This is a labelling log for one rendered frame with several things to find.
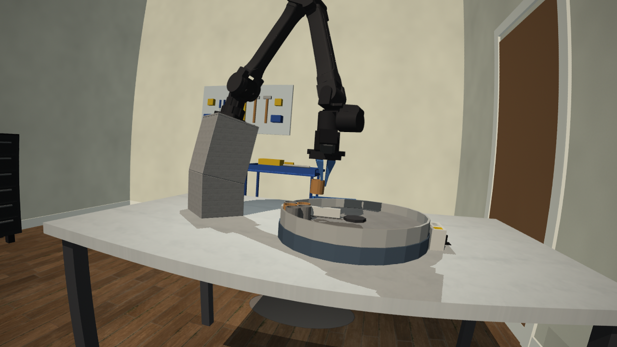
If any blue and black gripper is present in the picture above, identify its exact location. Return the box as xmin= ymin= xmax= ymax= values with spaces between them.
xmin=307 ymin=149 xmax=345 ymax=186

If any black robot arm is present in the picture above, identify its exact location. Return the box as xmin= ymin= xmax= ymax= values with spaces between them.
xmin=214 ymin=0 xmax=364 ymax=154

